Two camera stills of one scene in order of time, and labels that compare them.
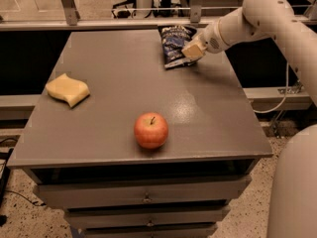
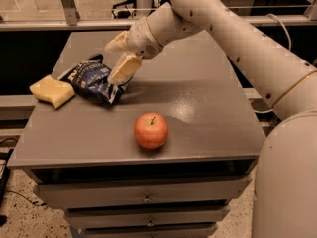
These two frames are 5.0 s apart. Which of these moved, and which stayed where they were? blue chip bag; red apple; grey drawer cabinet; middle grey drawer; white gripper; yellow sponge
Moved: yellow sponge; blue chip bag; white gripper
Stayed: red apple; middle grey drawer; grey drawer cabinet
